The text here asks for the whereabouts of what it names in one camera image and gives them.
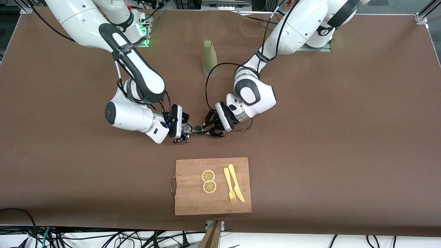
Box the yellow plastic fork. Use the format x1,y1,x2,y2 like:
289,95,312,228
223,167,237,204

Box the green sleeved glass bottle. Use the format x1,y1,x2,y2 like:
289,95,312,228
202,40,218,78

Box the wooden cutting board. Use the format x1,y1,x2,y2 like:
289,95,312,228
171,157,252,216

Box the brown table cover sheet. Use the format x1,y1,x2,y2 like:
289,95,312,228
0,6,441,238

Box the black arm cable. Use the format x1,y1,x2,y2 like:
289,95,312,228
31,5,173,119
205,0,297,130

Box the wooden post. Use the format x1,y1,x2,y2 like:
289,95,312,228
198,220,225,248

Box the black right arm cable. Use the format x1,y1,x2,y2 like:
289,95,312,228
31,5,173,119

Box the thick black floor cable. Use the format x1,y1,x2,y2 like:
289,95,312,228
0,208,38,248

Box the yellow plastic knife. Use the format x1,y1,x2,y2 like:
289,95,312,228
228,164,245,203

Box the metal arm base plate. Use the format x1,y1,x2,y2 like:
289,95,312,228
298,41,332,52
134,15,152,48

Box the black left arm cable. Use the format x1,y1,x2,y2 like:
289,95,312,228
205,0,297,130

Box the black base power cable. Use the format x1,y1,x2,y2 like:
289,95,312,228
239,13,273,25

